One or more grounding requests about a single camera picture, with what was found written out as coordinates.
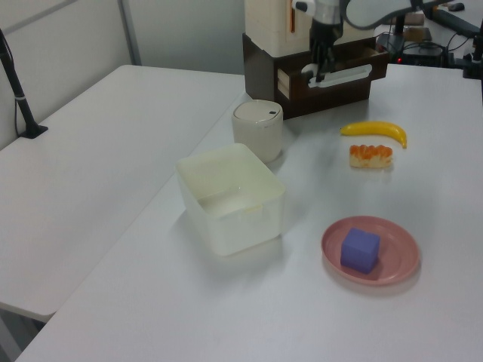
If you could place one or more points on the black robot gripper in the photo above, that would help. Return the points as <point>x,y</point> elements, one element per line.
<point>323,32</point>

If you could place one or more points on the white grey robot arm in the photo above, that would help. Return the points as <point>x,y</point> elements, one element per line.
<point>324,8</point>

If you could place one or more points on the open wooden drawer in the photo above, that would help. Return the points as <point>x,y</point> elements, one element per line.
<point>351,88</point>

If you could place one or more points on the yellow toy banana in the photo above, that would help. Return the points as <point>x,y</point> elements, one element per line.
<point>377,128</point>

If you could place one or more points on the orange glazed toy bread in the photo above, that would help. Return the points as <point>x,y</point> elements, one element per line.
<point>371,156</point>

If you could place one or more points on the copper coloured strip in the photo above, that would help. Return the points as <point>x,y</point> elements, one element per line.
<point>292,20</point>

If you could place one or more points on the dark brown cabinet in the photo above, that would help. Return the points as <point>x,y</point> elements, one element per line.
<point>260,75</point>

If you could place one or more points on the white appliance on cabinet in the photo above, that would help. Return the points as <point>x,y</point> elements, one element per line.
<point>268,26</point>

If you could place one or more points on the black electronics box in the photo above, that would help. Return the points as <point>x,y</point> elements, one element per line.
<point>420,54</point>

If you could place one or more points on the small beige lidded trash can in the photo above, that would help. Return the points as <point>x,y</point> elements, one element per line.
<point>256,135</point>

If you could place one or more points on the black clamp stand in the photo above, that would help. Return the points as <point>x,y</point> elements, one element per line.
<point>473,60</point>

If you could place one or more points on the cream plastic storage box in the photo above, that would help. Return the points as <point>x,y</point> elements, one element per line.
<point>241,230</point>

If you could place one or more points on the purple foam cube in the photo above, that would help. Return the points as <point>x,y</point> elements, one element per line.
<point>360,250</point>

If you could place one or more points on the pink round plate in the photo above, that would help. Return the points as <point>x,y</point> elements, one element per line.
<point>400,260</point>

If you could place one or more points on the black camera stand pole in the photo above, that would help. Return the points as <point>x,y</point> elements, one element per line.
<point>19,102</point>

